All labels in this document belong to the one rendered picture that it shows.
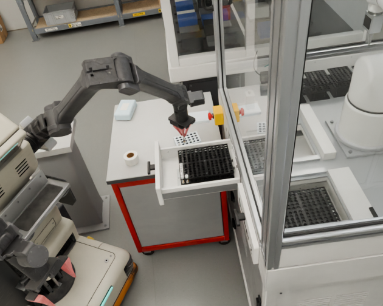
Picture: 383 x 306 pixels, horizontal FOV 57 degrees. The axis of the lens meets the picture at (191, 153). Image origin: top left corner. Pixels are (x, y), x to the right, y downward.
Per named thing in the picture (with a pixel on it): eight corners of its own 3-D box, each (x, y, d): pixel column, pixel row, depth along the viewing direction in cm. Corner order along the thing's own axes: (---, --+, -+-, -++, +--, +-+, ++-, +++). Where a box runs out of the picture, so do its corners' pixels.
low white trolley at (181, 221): (139, 262, 220) (106, 181, 168) (140, 187, 265) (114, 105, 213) (231, 249, 220) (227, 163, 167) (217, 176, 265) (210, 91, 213)
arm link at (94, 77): (84, 48, 92) (92, 84, 90) (130, 51, 100) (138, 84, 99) (40, 111, 126) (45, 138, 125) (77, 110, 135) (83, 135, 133)
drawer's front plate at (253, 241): (253, 265, 123) (253, 248, 115) (238, 200, 144) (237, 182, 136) (258, 264, 123) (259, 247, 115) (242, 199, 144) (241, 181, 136)
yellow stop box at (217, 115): (213, 125, 176) (213, 114, 171) (211, 117, 181) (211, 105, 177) (224, 124, 176) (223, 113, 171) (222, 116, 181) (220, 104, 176)
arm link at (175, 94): (104, 57, 100) (113, 92, 99) (120, 48, 98) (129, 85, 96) (174, 87, 139) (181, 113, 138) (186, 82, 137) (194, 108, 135)
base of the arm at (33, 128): (38, 115, 134) (17, 135, 127) (47, 107, 129) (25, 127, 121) (56, 130, 137) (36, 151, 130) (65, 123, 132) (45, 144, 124)
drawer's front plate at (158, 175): (160, 206, 146) (155, 189, 138) (158, 158, 167) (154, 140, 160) (164, 205, 146) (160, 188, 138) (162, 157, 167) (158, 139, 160)
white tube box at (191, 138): (178, 153, 176) (177, 147, 174) (174, 142, 182) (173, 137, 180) (202, 146, 178) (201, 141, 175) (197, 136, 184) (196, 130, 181)
